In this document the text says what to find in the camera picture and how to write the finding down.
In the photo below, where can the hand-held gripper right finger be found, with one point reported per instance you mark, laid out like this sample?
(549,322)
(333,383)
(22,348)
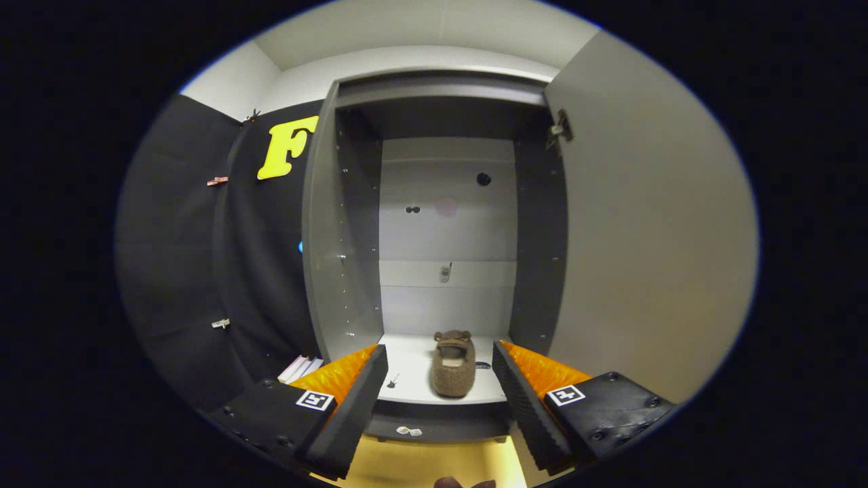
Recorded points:
(525,413)

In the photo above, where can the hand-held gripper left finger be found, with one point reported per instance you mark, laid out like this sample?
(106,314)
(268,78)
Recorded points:
(352,413)

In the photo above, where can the brown fuzzy shoe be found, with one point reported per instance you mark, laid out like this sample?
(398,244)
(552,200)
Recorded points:
(453,376)

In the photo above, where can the grey shoe cabinet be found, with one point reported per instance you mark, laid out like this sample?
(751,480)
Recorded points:
(339,271)

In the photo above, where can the metal door hinge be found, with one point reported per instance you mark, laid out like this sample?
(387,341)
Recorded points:
(561,129)

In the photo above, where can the white book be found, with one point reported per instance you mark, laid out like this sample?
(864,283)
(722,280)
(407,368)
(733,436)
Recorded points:
(293,369)

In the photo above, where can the black backdrop cloth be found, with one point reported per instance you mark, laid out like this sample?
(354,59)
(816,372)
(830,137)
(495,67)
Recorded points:
(176,271)

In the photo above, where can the black clip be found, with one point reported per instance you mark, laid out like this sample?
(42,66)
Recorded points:
(252,116)

